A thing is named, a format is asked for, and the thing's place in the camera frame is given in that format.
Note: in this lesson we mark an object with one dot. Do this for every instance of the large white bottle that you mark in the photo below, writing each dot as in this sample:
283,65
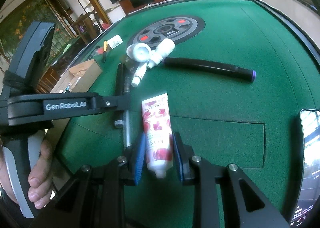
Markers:
139,52

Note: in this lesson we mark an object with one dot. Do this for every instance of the person's left hand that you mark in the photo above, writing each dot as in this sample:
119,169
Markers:
40,177

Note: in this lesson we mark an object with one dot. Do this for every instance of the clear barrel black gel pen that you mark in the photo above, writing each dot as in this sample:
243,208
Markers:
126,116

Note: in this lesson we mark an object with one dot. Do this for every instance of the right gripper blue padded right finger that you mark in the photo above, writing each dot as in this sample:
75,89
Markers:
182,155

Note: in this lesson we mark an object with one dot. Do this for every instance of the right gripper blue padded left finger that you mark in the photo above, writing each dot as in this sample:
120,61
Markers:
137,158

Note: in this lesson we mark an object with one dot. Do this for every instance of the brown cardboard box tray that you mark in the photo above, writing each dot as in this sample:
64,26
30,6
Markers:
79,78

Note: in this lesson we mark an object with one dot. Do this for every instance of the thick black marker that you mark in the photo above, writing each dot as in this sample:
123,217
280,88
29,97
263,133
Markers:
212,67

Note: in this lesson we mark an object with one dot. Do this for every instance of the white pen with teal cap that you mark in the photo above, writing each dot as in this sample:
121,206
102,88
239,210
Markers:
67,89

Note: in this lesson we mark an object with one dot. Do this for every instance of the red clear packet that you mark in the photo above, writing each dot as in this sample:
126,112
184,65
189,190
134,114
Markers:
97,51

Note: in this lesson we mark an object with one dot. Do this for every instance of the rose print cream tube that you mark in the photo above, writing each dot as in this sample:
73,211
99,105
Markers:
158,132

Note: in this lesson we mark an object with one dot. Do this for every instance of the small white bottle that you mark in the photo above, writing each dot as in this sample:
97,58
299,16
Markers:
162,51

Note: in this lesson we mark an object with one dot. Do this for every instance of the orange black marker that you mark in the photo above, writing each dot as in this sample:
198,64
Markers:
105,47

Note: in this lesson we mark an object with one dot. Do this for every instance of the white small card box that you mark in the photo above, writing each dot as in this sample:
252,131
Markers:
115,41

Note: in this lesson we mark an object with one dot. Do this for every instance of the black clear ballpoint pen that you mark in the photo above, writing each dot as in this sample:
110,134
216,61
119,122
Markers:
139,74

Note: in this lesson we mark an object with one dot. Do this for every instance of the round grey table control panel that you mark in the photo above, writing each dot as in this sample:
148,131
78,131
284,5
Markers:
177,28

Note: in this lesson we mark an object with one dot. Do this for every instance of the smartphone with lit screen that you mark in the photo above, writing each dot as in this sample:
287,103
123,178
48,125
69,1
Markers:
307,204

